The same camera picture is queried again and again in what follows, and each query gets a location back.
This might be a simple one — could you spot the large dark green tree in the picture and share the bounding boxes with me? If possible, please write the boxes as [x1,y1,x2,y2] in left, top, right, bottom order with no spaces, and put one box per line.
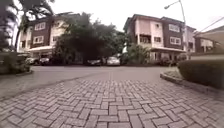
[53,12,130,65]

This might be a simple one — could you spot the pale car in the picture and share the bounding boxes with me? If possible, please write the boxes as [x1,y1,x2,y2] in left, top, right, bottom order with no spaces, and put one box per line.
[25,57,41,66]

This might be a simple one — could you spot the overhead wires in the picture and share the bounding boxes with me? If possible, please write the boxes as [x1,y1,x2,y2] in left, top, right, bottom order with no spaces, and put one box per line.
[193,15,224,38]

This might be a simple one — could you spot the low brown building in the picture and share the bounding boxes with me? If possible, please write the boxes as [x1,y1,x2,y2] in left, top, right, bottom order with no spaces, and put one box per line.
[193,26,224,56]

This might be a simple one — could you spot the brown and cream building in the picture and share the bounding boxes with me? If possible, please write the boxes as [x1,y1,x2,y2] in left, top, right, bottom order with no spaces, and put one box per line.
[16,12,81,64]

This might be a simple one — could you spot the grey brick paved road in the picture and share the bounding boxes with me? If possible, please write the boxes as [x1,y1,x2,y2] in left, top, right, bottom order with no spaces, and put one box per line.
[0,65,224,128]

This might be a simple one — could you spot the dark car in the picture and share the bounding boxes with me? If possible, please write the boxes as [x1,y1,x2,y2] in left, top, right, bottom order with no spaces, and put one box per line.
[38,56,54,66]
[86,59,103,67]

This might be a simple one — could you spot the street lamp pole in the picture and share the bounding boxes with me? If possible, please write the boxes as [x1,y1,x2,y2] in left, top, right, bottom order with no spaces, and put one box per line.
[163,0,192,61]

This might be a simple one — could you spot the grey concrete kerb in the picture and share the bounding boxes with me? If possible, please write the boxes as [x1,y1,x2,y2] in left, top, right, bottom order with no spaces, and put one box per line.
[159,72,224,98]

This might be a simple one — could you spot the green bush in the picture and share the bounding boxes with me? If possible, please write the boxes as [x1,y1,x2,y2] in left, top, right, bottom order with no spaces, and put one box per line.
[126,43,152,66]

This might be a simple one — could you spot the trimmed green hedge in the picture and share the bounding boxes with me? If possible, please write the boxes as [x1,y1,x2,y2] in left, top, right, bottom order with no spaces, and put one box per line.
[177,58,224,90]

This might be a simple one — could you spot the palm tree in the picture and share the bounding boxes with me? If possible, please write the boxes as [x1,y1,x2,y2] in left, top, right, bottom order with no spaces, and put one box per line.
[0,0,56,52]

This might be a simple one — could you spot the white car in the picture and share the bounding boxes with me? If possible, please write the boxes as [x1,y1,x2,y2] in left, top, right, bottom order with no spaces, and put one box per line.
[106,56,121,67]

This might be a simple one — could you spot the brown and beige building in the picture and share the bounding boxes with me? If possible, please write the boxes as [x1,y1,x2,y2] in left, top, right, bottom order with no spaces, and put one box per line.
[122,13,198,65]

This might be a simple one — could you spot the dark green hedge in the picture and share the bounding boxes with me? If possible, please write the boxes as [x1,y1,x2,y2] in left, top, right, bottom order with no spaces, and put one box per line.
[0,50,33,75]

